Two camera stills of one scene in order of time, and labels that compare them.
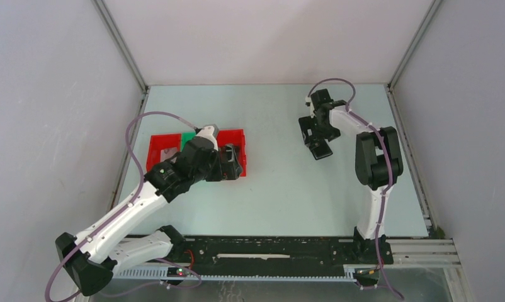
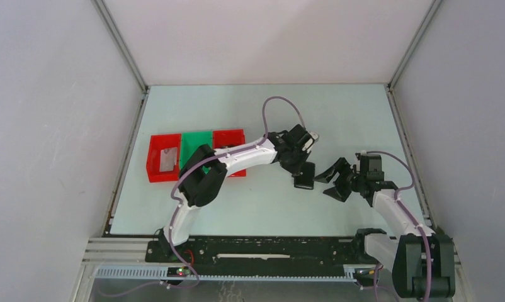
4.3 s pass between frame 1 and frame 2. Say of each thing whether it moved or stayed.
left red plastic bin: stayed
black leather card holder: moved
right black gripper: moved
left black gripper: moved
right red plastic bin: stayed
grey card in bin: stayed
